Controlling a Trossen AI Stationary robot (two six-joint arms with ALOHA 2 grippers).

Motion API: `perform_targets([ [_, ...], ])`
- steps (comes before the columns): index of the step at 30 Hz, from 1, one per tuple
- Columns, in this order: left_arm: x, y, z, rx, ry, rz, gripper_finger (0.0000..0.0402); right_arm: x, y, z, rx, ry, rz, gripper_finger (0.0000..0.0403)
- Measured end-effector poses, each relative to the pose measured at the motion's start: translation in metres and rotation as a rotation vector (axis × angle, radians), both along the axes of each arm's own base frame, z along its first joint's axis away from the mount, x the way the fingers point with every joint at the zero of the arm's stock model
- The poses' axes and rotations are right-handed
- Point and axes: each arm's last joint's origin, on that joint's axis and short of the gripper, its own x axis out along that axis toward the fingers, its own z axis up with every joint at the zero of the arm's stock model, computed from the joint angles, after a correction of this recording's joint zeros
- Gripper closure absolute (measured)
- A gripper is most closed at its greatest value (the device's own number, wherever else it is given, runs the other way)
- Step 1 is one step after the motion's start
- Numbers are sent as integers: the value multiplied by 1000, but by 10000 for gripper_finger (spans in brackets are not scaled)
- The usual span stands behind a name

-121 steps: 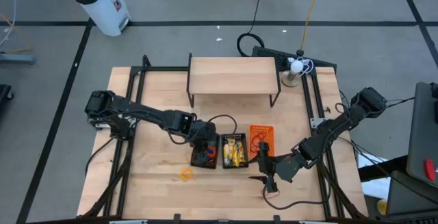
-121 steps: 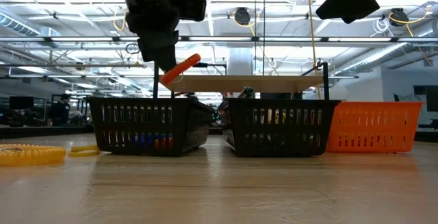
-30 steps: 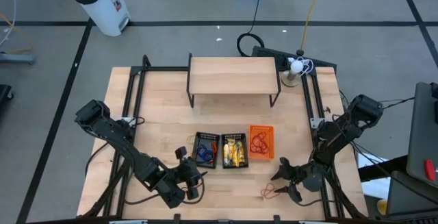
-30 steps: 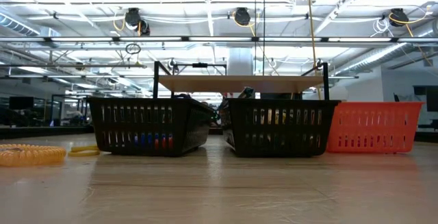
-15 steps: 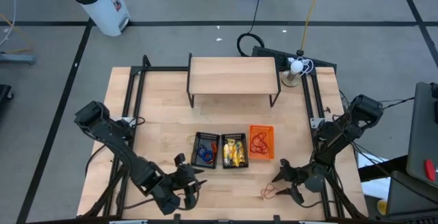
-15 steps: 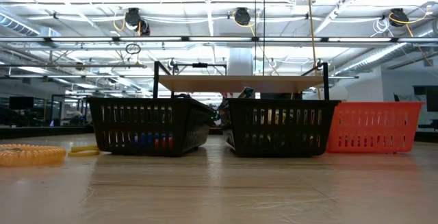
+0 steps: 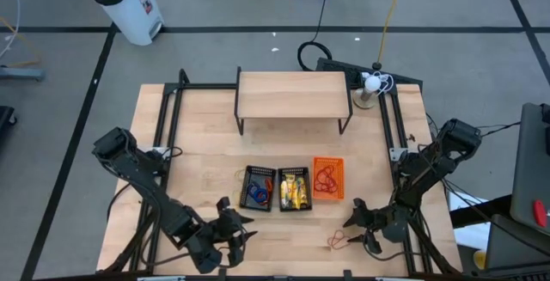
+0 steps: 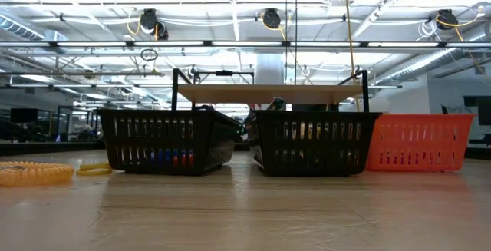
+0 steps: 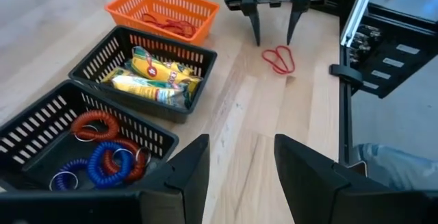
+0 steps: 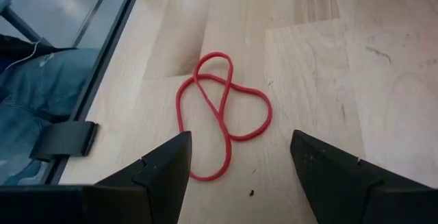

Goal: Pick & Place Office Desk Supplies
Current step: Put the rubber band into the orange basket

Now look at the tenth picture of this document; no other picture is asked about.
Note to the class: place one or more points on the dark grey chair leg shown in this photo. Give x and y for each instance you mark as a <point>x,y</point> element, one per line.
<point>20,25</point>

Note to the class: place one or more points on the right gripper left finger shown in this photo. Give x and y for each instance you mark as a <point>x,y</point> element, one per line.
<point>161,179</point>

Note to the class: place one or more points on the black table edge clamp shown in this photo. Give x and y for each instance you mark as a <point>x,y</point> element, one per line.
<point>65,140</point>

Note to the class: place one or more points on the red rubber band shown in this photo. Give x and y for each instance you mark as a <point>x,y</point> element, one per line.
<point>220,116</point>

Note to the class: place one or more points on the person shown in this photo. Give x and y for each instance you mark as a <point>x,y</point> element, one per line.
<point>41,87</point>

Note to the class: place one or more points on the black aluminium table frame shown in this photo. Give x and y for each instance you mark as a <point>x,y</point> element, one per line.
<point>97,80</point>

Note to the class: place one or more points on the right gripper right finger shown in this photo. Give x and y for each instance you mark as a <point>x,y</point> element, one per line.
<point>342,189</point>

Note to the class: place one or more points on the small dark speck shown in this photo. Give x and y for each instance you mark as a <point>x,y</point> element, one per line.
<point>251,192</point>

